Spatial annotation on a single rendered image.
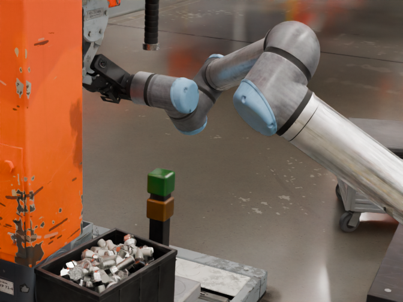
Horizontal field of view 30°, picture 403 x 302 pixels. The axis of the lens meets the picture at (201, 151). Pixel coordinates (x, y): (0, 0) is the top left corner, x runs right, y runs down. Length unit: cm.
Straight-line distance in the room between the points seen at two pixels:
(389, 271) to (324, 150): 45
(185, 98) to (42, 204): 76
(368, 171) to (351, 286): 89
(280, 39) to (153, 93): 52
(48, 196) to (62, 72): 21
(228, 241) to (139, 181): 61
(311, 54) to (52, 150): 59
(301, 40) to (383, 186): 35
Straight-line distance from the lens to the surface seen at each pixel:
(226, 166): 328
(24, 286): 165
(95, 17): 183
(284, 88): 154
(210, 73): 205
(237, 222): 276
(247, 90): 153
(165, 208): 137
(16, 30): 120
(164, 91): 198
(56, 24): 126
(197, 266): 228
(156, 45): 194
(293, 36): 159
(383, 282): 183
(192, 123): 208
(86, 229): 229
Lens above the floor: 116
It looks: 20 degrees down
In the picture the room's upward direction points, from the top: 3 degrees clockwise
